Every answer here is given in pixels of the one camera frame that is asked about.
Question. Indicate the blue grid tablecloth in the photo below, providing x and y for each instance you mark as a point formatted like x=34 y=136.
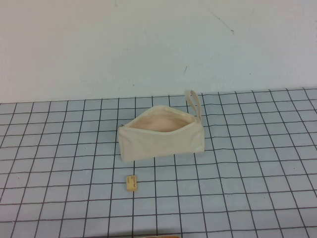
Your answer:
x=247 y=173

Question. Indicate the brown wooden strip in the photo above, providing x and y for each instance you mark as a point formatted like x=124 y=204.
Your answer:
x=153 y=236

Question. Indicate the cream canvas pencil case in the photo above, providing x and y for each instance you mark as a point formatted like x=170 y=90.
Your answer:
x=158 y=145

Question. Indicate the small cream eraser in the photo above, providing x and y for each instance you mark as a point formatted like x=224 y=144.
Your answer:
x=131 y=183

